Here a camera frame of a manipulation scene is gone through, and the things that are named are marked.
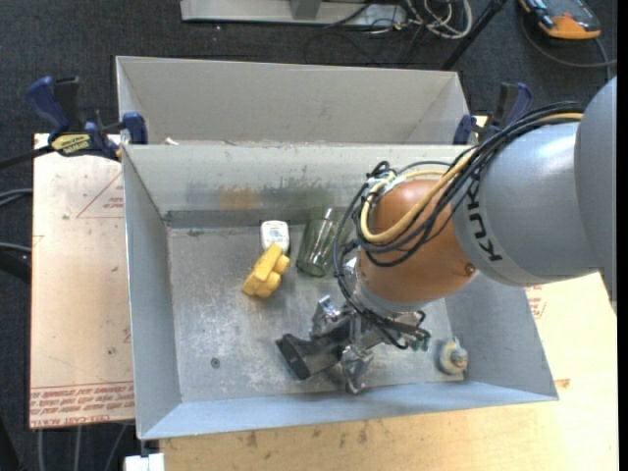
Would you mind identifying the clear glass cup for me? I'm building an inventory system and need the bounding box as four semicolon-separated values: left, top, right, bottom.
294;206;348;279

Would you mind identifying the yellow toy block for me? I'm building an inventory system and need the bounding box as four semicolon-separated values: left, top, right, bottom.
241;242;291;299

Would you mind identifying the black wedge-shaped object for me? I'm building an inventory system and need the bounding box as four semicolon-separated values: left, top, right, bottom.
274;332;345;381

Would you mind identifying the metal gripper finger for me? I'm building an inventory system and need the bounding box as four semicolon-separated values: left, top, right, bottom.
340;343;376;395
308;294;345;339

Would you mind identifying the grey metal bin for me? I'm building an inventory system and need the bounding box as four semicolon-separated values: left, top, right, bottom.
116;55;559;442

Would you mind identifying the brown cardboard board red print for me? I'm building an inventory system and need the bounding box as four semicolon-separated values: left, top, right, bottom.
28;132;573;431

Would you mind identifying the small white box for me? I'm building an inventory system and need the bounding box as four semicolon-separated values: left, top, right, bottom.
259;219;291;254

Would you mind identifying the cream round knob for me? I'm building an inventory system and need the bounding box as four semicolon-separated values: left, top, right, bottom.
436;338;469;377

